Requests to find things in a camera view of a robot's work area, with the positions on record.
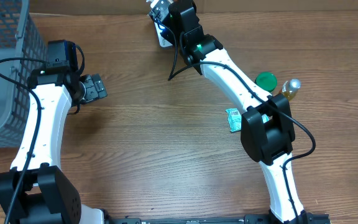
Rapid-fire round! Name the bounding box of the brown snack packet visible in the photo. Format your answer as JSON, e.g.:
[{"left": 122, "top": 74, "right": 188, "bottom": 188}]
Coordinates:
[{"left": 149, "top": 0, "right": 173, "bottom": 23}]

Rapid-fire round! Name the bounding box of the teal white snack packet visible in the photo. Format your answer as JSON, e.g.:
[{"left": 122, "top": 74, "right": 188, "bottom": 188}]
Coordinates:
[{"left": 225, "top": 107, "right": 270, "bottom": 133}]

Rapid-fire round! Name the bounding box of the green lid white jar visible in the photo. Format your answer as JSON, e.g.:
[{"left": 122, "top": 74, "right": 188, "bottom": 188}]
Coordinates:
[{"left": 255, "top": 72, "right": 277, "bottom": 93}]

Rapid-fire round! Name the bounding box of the yellow liquid bottle silver cap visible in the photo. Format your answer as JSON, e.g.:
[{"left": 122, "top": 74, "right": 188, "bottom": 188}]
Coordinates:
[{"left": 280, "top": 78, "right": 301, "bottom": 101}]

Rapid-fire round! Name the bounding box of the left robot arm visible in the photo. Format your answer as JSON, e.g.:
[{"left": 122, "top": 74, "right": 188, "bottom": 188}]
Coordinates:
[{"left": 0, "top": 40, "right": 112, "bottom": 224}]

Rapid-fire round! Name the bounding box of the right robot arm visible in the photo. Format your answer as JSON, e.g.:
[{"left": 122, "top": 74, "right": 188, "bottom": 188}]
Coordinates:
[{"left": 164, "top": 1, "right": 306, "bottom": 223}]

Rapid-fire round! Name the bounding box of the white barcode scanner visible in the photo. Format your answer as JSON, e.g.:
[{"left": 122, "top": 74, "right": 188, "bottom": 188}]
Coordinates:
[{"left": 154, "top": 22, "right": 172, "bottom": 48}]

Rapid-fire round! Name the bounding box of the grey plastic mesh basket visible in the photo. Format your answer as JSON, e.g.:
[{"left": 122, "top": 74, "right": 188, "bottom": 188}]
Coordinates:
[{"left": 0, "top": 1, "right": 47, "bottom": 147}]

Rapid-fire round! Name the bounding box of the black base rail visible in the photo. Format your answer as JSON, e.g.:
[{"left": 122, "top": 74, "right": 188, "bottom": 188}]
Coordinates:
[{"left": 106, "top": 213, "right": 331, "bottom": 224}]

